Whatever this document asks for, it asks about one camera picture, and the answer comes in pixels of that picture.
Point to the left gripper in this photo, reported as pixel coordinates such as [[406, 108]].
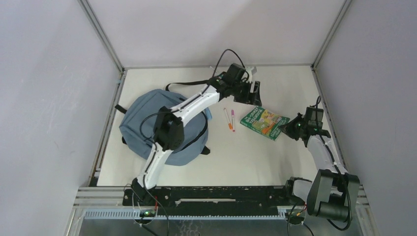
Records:
[[248, 98]]

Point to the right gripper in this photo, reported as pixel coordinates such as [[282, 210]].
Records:
[[287, 129]]

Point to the green treehouse book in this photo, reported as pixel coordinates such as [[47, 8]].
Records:
[[264, 122]]

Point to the orange capped marker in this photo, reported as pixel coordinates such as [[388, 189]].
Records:
[[230, 126]]

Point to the blue eraser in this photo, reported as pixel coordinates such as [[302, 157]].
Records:
[[208, 114]]

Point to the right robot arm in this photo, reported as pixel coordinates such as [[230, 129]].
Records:
[[333, 193]]

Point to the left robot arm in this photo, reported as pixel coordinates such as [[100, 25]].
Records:
[[170, 122]]

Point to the pink capped marker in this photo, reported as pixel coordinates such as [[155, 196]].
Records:
[[233, 120]]

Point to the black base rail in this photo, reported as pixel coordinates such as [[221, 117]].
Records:
[[213, 202]]

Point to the aluminium frame profile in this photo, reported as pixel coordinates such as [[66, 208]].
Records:
[[100, 32]]

